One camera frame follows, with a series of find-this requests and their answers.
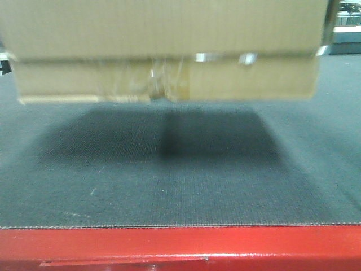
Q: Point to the brown cardboard carton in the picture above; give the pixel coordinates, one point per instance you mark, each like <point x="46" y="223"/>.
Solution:
<point x="130" y="51"/>

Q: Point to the dark conveyor belt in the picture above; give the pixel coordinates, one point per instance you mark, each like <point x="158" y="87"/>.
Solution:
<point x="188" y="164"/>

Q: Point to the red conveyor frame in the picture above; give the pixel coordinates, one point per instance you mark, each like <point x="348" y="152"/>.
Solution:
<point x="331" y="247"/>

